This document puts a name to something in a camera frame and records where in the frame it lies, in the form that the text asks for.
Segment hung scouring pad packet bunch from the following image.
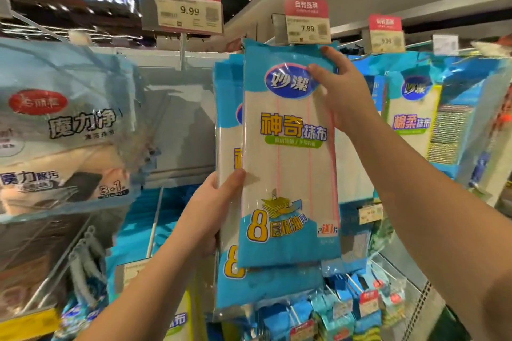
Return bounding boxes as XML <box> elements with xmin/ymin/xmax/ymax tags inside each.
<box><xmin>426</xmin><ymin>57</ymin><xmax>501</xmax><ymax>180</ymax></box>

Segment blue steel-cloth packets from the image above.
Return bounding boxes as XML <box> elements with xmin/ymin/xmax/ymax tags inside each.
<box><xmin>324</xmin><ymin>201</ymin><xmax>373</xmax><ymax>278</ymax></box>

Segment person's right forearm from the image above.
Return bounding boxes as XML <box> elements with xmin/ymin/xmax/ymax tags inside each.
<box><xmin>352</xmin><ymin>117</ymin><xmax>512</xmax><ymax>341</ymax></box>

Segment hanging grey packets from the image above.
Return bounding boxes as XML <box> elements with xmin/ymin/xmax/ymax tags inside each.
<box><xmin>0</xmin><ymin>37</ymin><xmax>149</xmax><ymax>222</ymax></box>

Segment striped sponge packets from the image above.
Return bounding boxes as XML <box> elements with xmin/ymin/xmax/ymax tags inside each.
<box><xmin>260</xmin><ymin>261</ymin><xmax>409</xmax><ymax>341</ymax></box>

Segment bright yellow price tag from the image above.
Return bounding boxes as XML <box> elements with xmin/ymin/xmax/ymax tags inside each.
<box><xmin>0</xmin><ymin>308</ymin><xmax>61</xmax><ymax>341</ymax></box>

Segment metal peg hook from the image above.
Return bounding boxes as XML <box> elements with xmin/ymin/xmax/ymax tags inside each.
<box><xmin>146</xmin><ymin>185</ymin><xmax>165</xmax><ymax>258</ymax></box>
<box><xmin>178</xmin><ymin>33</ymin><xmax>189</xmax><ymax>72</ymax></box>

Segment hanging red clip strip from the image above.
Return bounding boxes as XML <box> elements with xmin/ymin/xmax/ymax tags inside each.
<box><xmin>472</xmin><ymin>89</ymin><xmax>512</xmax><ymax>186</ymax></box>

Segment clear grey price tag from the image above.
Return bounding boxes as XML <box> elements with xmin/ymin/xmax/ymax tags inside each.
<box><xmin>472</xmin><ymin>41</ymin><xmax>512</xmax><ymax>58</ymax></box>

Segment cotton-soft cloth packet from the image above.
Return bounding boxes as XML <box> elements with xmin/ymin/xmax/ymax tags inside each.
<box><xmin>384</xmin><ymin>55</ymin><xmax>443</xmax><ymax>158</ymax></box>

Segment red white price tag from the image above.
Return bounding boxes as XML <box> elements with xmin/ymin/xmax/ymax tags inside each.
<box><xmin>272</xmin><ymin>0</ymin><xmax>332</xmax><ymax>46</ymax></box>
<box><xmin>142</xmin><ymin>0</ymin><xmax>223</xmax><ymax>36</ymax></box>
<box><xmin>362</xmin><ymin>14</ymin><xmax>406</xmax><ymax>55</ymax></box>

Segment dark green goods pile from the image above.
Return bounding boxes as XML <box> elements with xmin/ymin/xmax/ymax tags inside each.
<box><xmin>428</xmin><ymin>308</ymin><xmax>473</xmax><ymax>341</ymax></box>

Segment person's left hand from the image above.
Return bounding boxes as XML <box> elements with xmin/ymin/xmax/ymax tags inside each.
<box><xmin>184</xmin><ymin>167</ymin><xmax>247</xmax><ymax>255</ymax></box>

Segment blue-label white cloth packet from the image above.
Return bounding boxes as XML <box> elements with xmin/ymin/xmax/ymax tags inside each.
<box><xmin>334</xmin><ymin>53</ymin><xmax>389</xmax><ymax>204</ymax></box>

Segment yellowish price tag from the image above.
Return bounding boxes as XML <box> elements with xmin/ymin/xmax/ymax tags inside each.
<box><xmin>122</xmin><ymin>258</ymin><xmax>153</xmax><ymax>288</ymax></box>
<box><xmin>358</xmin><ymin>203</ymin><xmax>385</xmax><ymax>226</ymax></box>

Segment person's right hand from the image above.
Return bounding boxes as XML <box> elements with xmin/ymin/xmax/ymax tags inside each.
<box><xmin>308</xmin><ymin>46</ymin><xmax>377</xmax><ymax>135</ymax></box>

